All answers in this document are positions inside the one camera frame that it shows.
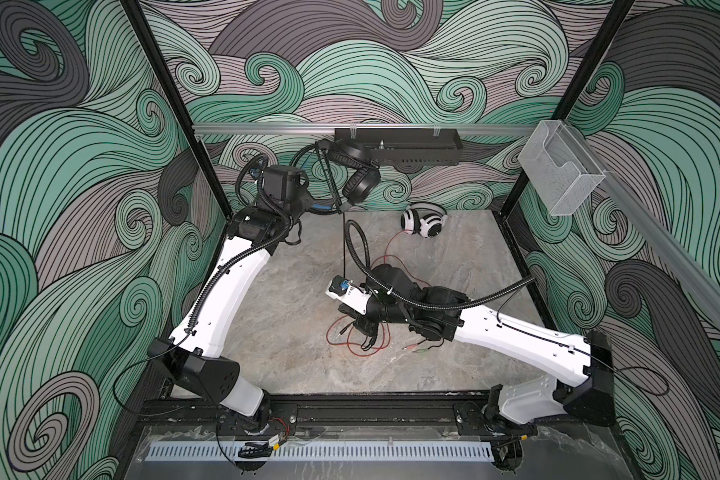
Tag aluminium rail wall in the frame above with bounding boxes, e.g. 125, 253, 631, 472
566, 122, 720, 355
192, 122, 536, 137

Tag black frame post right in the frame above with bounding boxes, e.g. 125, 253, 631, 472
498, 0, 635, 221

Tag black perforated wall tray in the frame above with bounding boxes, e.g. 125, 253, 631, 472
334, 126, 464, 167

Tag red headphone cable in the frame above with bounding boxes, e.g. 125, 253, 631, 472
326, 232, 433, 359

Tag black frame post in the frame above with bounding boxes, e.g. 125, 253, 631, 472
120, 0, 233, 221
498, 0, 635, 221

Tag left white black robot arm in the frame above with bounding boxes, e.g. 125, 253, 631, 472
148, 155, 315, 422

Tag aluminium rail back wall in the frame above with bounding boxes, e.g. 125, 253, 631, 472
192, 122, 536, 137

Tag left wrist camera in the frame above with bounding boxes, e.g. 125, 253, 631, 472
261, 164, 310, 208

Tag black frame post left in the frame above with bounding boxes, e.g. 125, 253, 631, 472
120, 0, 233, 221

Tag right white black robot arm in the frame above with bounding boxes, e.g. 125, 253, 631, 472
326, 220, 616, 426

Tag clear plastic wall bin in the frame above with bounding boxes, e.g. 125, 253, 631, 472
518, 120, 605, 217

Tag white slotted cable duct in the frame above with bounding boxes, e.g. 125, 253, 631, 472
145, 440, 494, 463

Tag white black headphones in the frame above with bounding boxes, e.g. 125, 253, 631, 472
400, 202, 448, 238

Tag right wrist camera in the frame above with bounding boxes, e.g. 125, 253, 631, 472
325, 275, 369, 308

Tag black headphone cable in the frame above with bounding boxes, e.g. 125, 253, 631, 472
314, 143, 451, 355

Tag aluminium rail right wall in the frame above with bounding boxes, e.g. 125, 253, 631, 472
566, 122, 720, 355

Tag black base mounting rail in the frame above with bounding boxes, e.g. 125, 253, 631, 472
137, 392, 613, 436

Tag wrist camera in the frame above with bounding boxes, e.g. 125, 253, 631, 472
261, 164, 310, 208
325, 275, 369, 308

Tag black blue headphones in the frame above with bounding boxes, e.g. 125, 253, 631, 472
289, 139, 381, 216

